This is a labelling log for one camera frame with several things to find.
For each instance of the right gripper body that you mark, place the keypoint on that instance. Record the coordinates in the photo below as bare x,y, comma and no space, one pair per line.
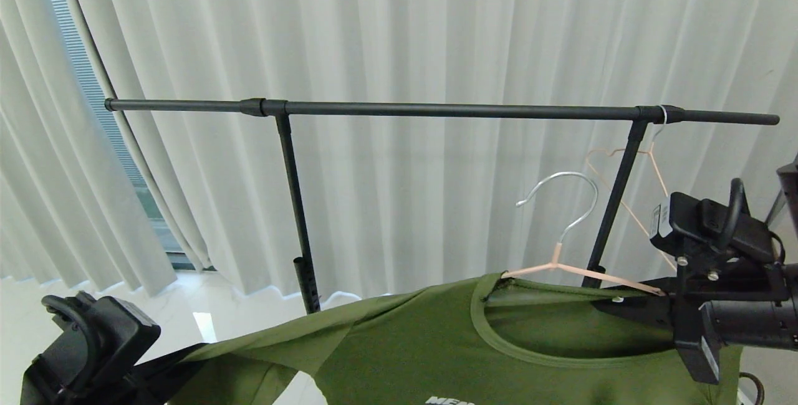
748,324

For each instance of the pink clothes hanger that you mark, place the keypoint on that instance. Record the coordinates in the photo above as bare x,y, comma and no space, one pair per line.
557,257
629,212

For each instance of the green long-sleeved shirt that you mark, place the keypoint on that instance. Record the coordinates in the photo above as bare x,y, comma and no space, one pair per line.
405,355

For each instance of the black clothes rack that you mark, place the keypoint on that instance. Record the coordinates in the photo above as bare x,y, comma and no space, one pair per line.
436,109

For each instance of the white curtain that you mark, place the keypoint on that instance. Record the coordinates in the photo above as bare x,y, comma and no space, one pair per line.
37,174
436,31

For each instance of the window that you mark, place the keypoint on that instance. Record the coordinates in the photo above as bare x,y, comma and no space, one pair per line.
76,47

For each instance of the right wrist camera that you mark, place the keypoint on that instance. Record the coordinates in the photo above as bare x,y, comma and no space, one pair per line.
692,218

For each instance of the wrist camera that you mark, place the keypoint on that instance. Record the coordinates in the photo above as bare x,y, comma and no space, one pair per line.
106,336
692,218

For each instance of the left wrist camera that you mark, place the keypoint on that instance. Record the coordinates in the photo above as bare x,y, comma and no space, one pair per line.
106,336

